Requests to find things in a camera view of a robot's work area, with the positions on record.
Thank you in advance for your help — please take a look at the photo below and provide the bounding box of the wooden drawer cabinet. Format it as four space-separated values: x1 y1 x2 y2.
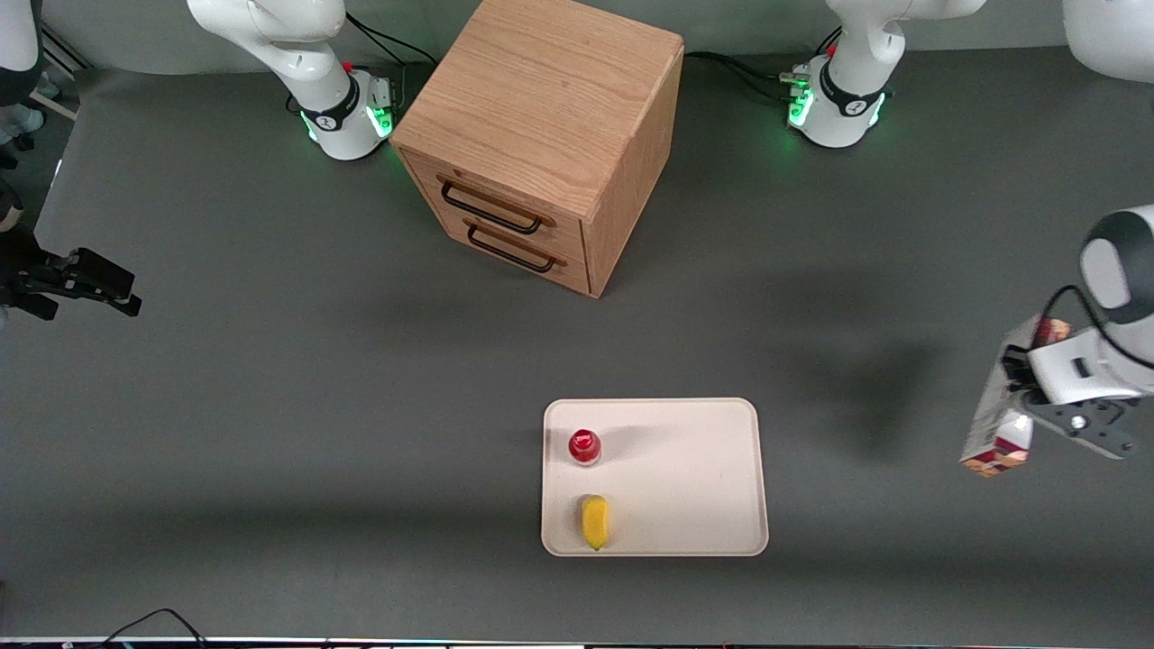
389 0 685 299

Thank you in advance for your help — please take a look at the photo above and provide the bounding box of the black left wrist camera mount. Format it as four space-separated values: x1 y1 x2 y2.
1022 398 1139 462

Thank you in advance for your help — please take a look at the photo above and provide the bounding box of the black arm base cable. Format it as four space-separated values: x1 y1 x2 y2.
683 50 798 102
344 13 438 69

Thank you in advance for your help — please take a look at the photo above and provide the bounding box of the black left arm base cable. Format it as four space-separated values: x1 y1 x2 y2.
683 50 798 102

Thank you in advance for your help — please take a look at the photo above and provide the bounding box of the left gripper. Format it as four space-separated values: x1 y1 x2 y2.
1001 328 1154 408

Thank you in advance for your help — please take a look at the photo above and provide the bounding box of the black table edge cable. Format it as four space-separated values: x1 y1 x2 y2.
90 608 210 649

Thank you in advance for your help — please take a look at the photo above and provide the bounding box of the black metal drawer handle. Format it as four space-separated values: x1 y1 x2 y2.
440 179 545 236
465 223 557 275

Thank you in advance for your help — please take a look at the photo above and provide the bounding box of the aluminium frame rail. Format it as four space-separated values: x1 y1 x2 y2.
38 25 93 77

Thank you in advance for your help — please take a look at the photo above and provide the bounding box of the beige plastic tray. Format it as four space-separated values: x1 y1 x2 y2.
540 398 770 558

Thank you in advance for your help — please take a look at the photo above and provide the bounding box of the red cookie box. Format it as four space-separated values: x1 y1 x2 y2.
959 315 1074 479

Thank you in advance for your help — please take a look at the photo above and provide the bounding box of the yellow banana toy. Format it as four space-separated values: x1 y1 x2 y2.
581 494 611 553

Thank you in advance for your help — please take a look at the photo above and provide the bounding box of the black right arm base cable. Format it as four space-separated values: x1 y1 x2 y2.
344 13 438 69

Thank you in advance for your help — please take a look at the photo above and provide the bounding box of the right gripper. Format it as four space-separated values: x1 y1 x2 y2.
0 230 143 322

